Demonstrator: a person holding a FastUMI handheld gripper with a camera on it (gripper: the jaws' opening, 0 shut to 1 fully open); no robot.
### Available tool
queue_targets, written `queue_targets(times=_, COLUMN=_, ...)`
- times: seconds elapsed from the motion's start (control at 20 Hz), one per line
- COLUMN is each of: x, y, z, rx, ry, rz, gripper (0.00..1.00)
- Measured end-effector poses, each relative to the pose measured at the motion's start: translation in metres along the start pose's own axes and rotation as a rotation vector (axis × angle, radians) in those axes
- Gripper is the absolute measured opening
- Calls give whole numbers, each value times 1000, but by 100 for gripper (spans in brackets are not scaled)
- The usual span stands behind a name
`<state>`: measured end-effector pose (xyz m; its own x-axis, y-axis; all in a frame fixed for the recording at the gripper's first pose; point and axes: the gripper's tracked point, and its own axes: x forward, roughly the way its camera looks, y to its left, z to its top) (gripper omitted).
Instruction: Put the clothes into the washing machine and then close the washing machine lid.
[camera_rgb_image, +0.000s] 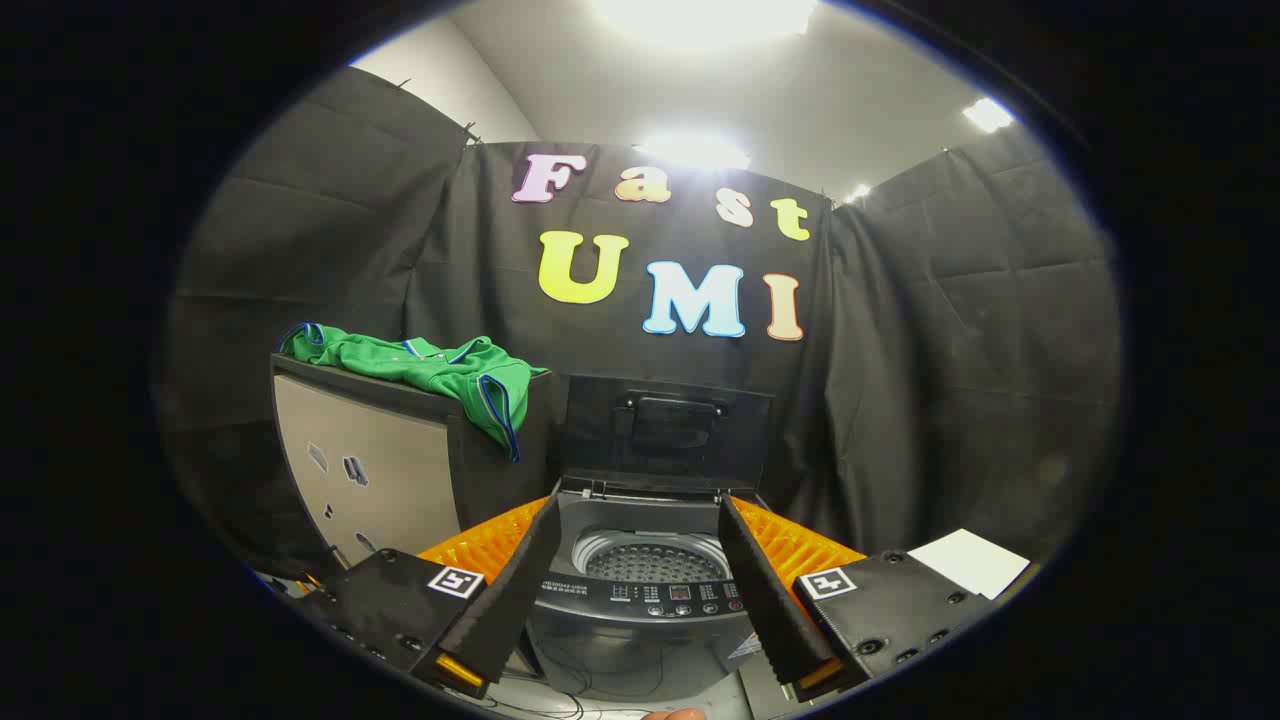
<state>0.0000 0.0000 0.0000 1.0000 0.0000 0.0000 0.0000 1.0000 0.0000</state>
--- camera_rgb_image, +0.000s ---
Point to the black backdrop cloth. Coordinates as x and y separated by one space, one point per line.
900 350

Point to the grey washing machine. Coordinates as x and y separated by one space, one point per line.
650 600

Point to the ceiling light panel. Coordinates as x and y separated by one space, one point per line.
692 152
988 114

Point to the green polo shirt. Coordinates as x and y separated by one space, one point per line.
420 365

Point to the grey cabinet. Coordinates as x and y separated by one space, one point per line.
370 450

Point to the large ceiling light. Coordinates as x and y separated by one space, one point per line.
700 15

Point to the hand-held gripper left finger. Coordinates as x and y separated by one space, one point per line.
510 600

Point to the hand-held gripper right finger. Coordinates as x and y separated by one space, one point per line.
770 600

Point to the white flat board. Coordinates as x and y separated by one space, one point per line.
970 562

